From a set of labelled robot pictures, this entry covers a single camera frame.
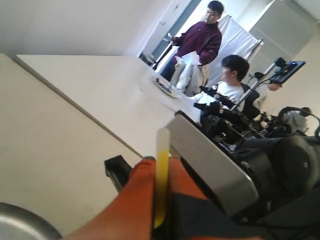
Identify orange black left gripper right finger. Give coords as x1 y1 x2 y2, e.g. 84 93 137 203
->
168 157 240 240

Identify thin yellow stick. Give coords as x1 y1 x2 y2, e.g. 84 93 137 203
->
153 128 170 229

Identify seated man in white shirt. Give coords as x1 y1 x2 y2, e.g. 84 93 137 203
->
191 54 251 111

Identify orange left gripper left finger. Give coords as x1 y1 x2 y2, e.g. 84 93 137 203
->
64 156 156 240

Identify white plate with food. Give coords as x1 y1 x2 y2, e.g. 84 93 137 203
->
151 77 181 99

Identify round stainless steel plate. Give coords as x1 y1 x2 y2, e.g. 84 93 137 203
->
0 202 62 240

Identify standing man in maroon sweater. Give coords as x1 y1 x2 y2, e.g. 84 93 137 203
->
160 0 224 81

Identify person in background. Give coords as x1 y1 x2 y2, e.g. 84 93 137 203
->
254 81 283 110

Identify monitor on stand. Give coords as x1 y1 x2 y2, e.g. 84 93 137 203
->
269 57 306 84

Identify white room divider curtain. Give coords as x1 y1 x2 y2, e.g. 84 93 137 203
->
206 14 264 87

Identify black teleoperation arms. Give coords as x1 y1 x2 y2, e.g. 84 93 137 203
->
193 83 260 144

